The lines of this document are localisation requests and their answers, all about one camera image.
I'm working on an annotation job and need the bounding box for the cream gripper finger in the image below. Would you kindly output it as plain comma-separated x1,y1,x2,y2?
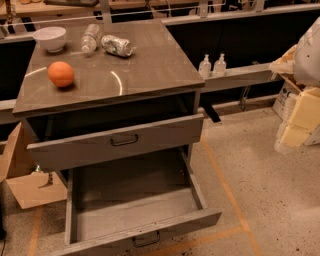
288,87,320,132
279,124,309,148

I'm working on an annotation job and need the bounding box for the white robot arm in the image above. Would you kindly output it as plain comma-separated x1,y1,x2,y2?
276,17,320,149

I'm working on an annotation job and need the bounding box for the grey upper open drawer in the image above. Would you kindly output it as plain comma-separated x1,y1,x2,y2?
27,114,204,171

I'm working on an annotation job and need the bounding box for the grey open drawer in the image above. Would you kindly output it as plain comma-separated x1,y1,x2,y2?
52,148,221,256
27,114,204,171

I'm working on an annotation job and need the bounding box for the grey drawer cabinet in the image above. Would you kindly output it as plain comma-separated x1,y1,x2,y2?
12,18,206,174

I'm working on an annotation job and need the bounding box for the grey lower open drawer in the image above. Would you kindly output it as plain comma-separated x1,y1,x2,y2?
52,148,221,256

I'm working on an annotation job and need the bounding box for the corovan cardboard box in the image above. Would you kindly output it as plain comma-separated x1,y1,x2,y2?
269,46,303,118

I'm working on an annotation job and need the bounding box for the left sanitizer bottle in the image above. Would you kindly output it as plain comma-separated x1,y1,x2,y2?
198,54,211,79

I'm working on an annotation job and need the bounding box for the clear plastic water bottle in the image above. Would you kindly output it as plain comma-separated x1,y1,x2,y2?
81,24,101,54

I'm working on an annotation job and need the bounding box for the orange ball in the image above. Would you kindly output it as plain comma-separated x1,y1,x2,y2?
48,61,74,88

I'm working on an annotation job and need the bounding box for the white bowl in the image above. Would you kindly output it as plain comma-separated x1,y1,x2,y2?
33,27,66,52

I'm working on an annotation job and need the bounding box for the black lower drawer handle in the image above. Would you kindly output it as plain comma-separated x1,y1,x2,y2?
132,231,161,248

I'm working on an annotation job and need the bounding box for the black drawer handle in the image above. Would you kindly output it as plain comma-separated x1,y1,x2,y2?
110,134,139,147
132,231,161,248

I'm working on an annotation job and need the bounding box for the black upper drawer handle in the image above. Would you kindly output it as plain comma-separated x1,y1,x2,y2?
110,134,139,147

